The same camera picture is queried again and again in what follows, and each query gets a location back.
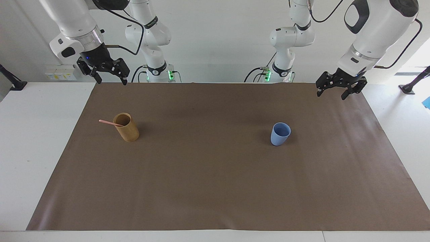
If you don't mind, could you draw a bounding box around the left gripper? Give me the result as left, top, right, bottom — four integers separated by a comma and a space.
316, 67, 368, 100

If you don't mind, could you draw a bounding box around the black cable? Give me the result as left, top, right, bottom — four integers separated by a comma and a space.
308, 0, 345, 24
101, 7, 145, 56
244, 52, 278, 83
374, 18, 423, 69
131, 65, 149, 83

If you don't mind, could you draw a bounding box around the black stand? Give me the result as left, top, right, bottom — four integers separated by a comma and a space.
0, 64, 28, 91
398, 66, 430, 95

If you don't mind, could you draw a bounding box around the blue cup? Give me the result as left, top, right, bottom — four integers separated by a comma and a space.
271, 122, 292, 146

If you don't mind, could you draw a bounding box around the brown wooden cup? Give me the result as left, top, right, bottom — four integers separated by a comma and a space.
113, 113, 140, 142

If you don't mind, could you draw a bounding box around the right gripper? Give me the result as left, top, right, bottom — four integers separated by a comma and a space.
77, 44, 131, 86

